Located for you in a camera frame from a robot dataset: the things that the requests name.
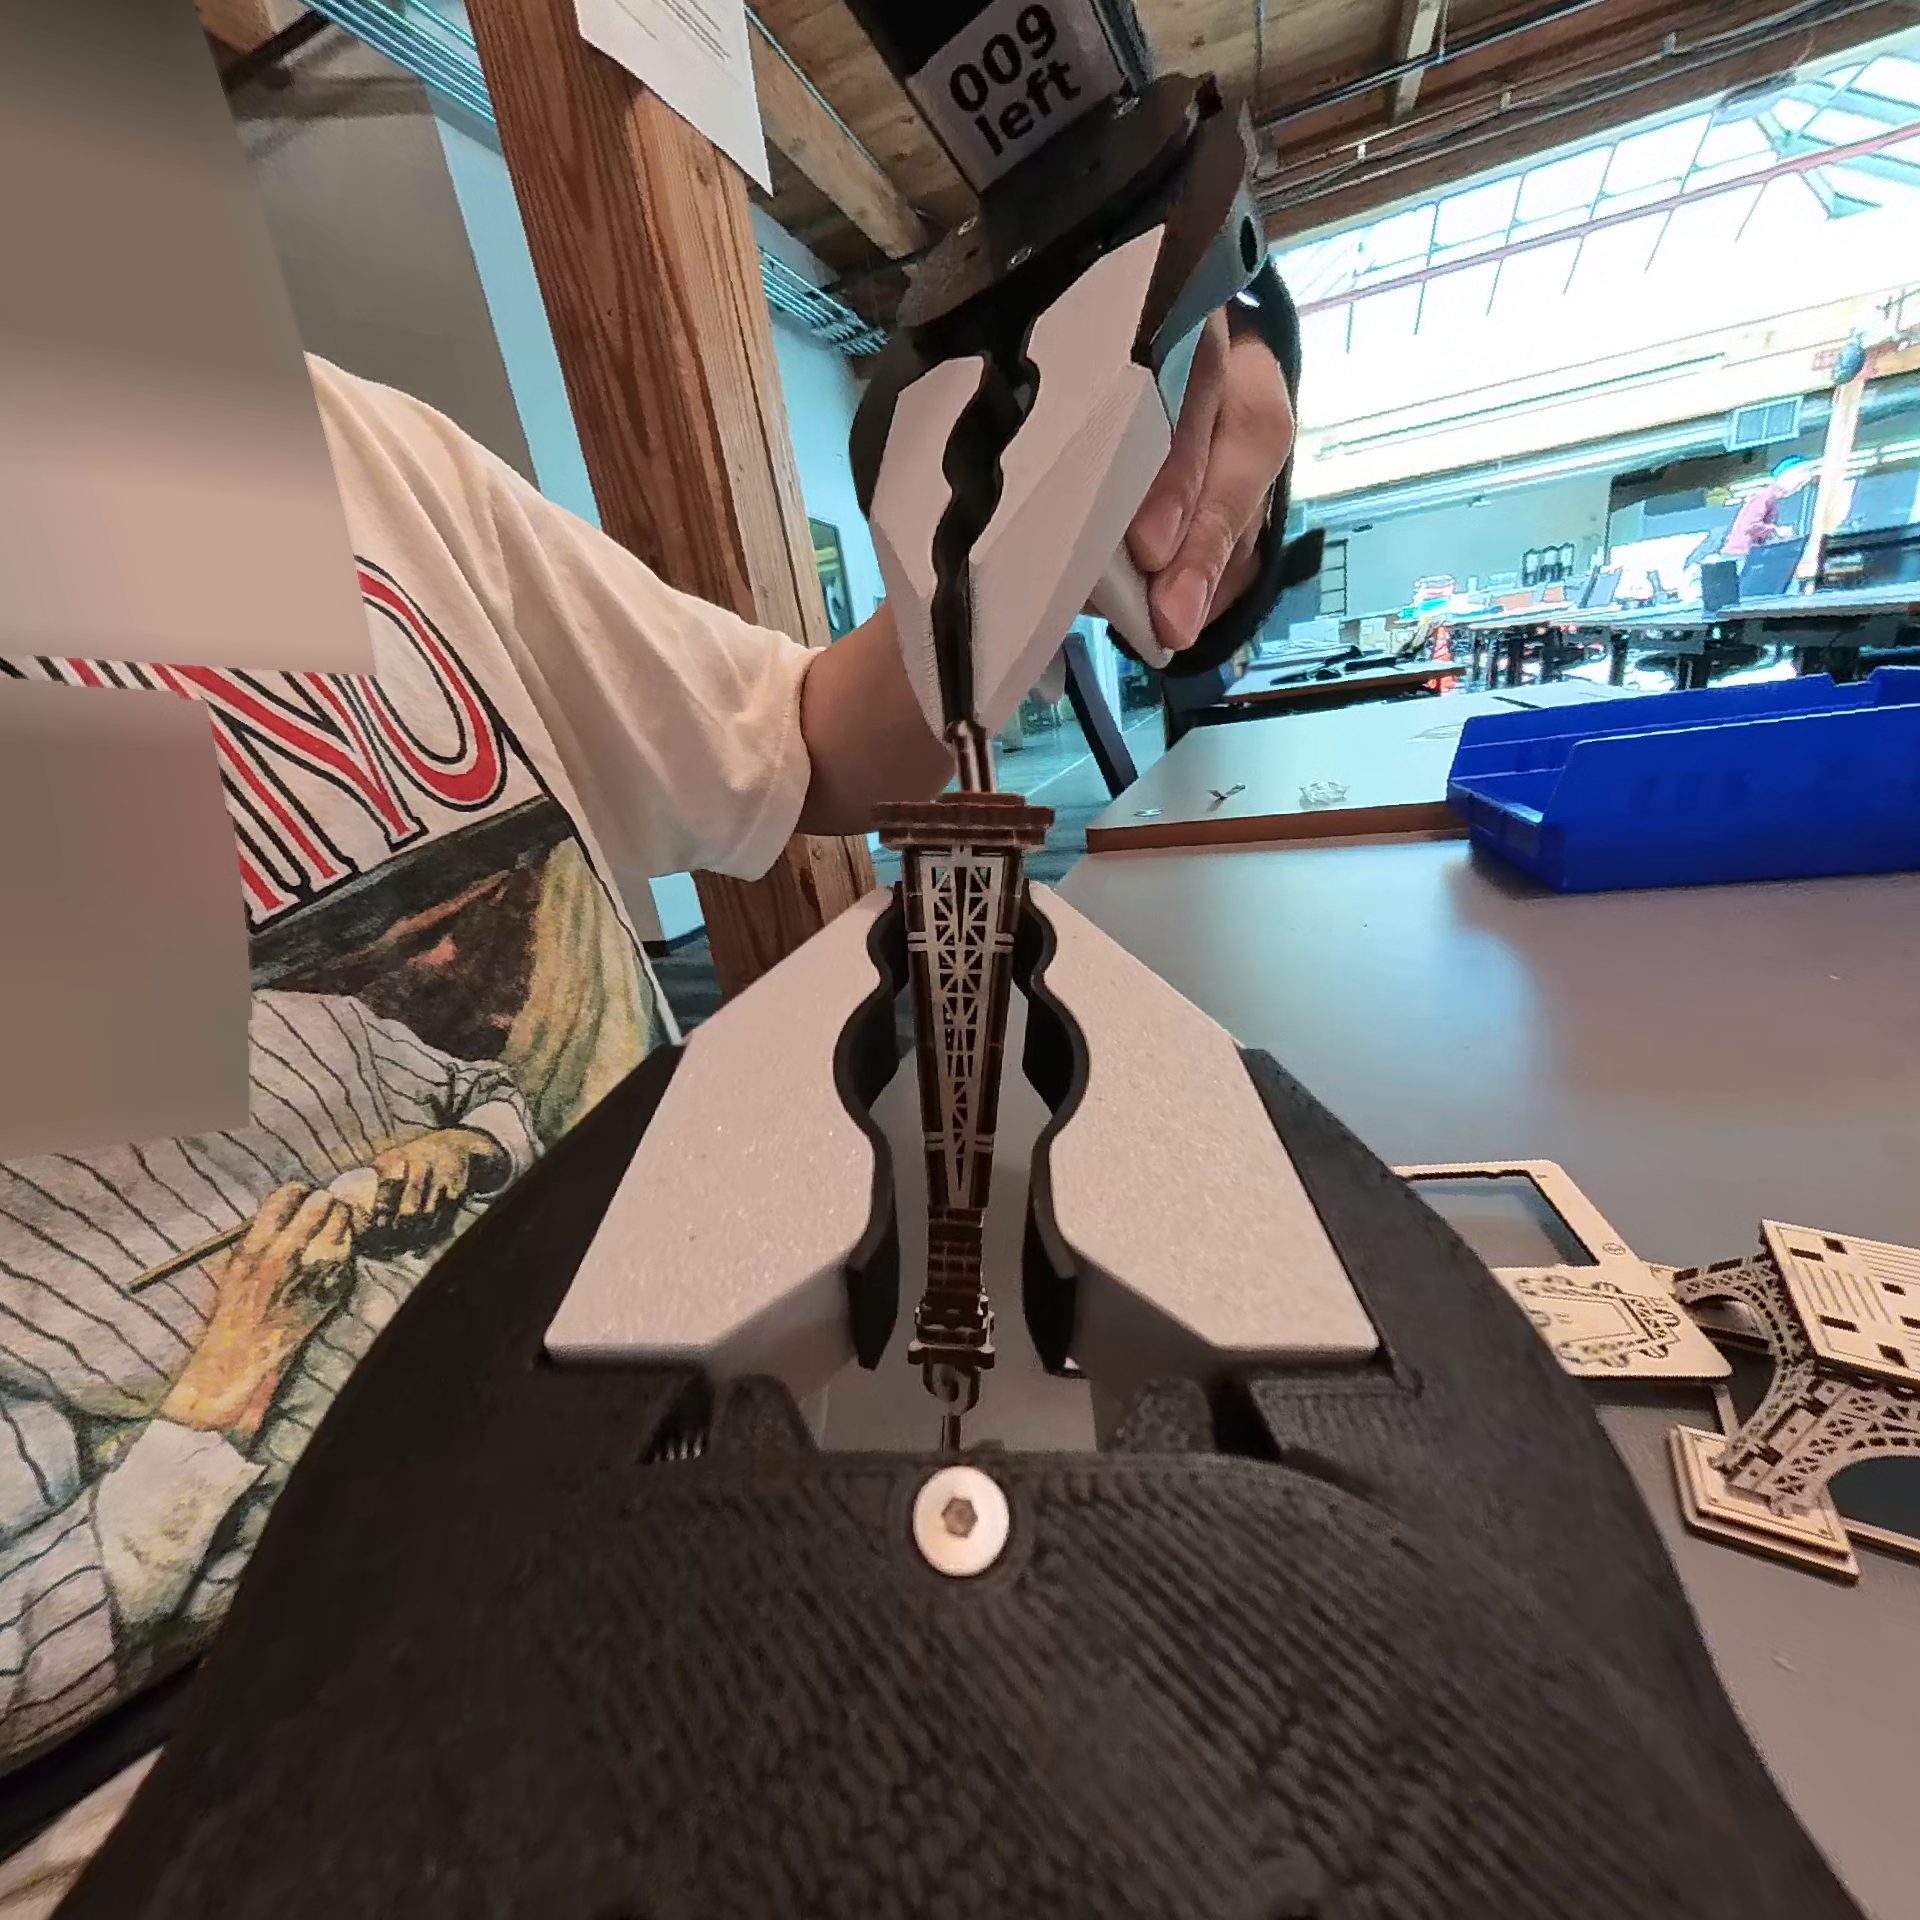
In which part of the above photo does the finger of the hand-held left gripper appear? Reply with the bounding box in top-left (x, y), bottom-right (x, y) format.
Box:
top-left (866, 356), bottom-right (1007, 735)
top-left (959, 222), bottom-right (1176, 733)

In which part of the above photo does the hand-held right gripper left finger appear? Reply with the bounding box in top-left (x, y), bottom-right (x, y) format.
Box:
top-left (540, 885), bottom-right (909, 1374)

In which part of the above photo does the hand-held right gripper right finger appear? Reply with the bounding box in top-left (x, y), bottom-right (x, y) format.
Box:
top-left (1013, 882), bottom-right (1383, 1374)

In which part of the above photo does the wooden tower spire model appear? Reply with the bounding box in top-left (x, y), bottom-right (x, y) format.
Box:
top-left (872, 798), bottom-right (1055, 1449)

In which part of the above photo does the person's left forearm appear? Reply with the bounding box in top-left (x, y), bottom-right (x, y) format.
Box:
top-left (800, 598), bottom-right (962, 838)

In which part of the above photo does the grey desk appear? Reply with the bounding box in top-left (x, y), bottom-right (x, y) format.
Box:
top-left (839, 832), bottom-right (1920, 1920)

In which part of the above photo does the person's left hand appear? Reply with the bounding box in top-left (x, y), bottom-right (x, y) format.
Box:
top-left (1125, 306), bottom-right (1298, 654)

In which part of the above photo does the black office chair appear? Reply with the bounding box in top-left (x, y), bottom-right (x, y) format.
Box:
top-left (1063, 630), bottom-right (1142, 798)

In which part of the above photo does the wooden pillar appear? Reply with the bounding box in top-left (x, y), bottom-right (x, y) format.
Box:
top-left (464, 0), bottom-right (902, 999)

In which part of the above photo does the grey wood-edged table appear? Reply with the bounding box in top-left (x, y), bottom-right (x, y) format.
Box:
top-left (1084, 680), bottom-right (1517, 855)

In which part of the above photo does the laser-cut wooden puzzle sheet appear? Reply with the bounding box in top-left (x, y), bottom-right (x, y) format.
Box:
top-left (1393, 1159), bottom-right (1734, 1382)

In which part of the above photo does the white paper notice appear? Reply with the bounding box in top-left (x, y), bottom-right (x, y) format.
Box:
top-left (574, 0), bottom-right (775, 197)

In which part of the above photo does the person's printed white t-shirt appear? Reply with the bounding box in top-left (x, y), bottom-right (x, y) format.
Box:
top-left (0, 352), bottom-right (824, 1770)

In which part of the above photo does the blue plastic bin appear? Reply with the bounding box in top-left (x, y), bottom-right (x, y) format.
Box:
top-left (1447, 668), bottom-right (1920, 896)

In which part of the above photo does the wooden tower base model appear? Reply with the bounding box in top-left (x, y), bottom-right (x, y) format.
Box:
top-left (1668, 1217), bottom-right (1920, 1583)

